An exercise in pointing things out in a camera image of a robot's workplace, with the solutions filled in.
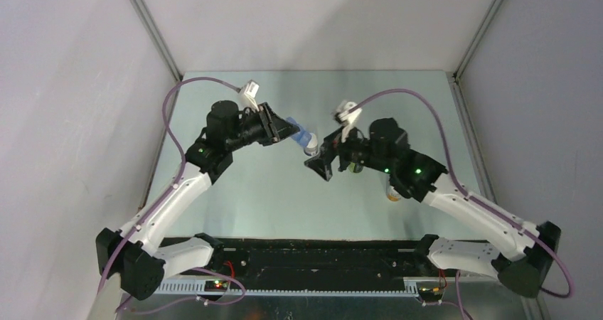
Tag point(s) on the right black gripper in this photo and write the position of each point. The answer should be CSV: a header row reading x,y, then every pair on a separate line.
x,y
321,164

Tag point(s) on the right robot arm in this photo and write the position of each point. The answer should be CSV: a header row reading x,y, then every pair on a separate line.
x,y
516,252

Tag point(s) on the blue pill organizer box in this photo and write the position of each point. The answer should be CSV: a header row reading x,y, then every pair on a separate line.
x,y
303,136

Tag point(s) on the white pill bottle blue label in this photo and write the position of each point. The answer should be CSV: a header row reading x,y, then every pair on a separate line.
x,y
312,147

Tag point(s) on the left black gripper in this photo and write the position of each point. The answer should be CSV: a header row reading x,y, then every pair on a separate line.
x,y
274,128

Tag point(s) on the control board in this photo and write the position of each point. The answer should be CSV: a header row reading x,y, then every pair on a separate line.
x,y
431,291
216,285

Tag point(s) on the left aluminium frame post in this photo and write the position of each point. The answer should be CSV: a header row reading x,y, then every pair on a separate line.
x,y
147,20

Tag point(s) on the right control board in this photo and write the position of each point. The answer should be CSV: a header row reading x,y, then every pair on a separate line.
x,y
431,291

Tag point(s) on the white bottle orange label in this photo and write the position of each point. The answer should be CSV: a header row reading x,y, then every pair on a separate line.
x,y
391,193

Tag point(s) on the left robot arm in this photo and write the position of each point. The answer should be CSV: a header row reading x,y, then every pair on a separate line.
x,y
134,251

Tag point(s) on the aluminium frame post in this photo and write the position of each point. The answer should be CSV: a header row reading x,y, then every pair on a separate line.
x,y
477,38
147,20

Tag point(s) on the right aluminium frame post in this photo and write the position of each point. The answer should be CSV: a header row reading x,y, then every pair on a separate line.
x,y
477,38

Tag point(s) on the left control board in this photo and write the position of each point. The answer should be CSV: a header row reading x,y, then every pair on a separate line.
x,y
216,285

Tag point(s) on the green pill bottle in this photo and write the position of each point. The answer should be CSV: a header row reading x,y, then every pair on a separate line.
x,y
355,168

